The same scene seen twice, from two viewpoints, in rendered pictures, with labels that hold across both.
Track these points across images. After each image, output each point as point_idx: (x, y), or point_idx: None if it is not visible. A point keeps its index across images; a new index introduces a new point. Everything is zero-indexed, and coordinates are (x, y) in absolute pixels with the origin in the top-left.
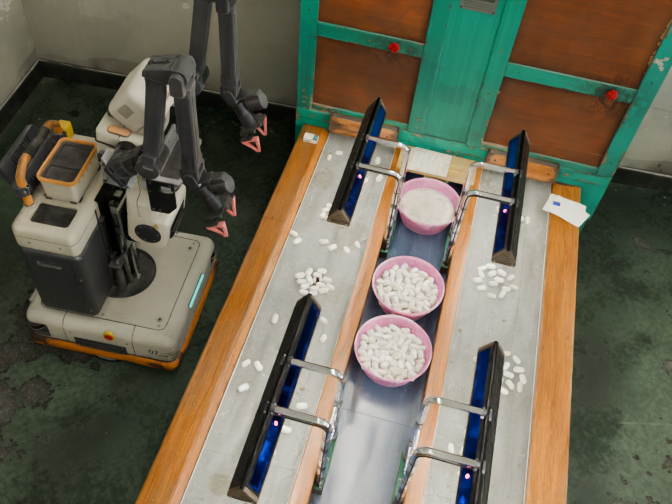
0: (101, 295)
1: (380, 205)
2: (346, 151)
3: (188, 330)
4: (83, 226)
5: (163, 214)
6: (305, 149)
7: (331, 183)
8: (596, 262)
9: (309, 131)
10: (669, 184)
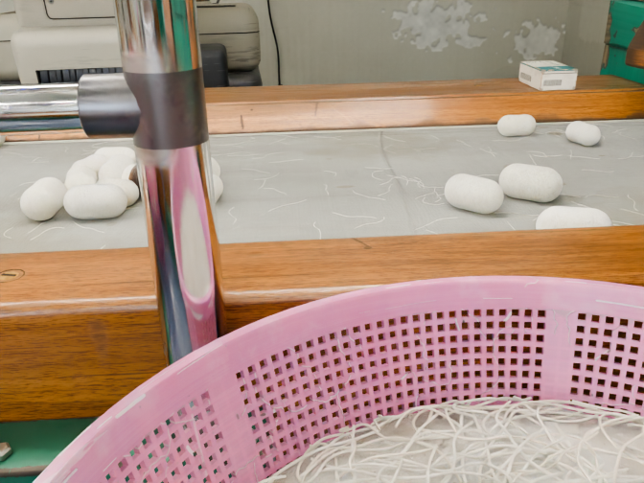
0: None
1: (249, 246)
2: (630, 150)
3: None
4: (18, 28)
5: (41, 29)
6: (480, 86)
7: (365, 156)
8: None
9: (586, 80)
10: None
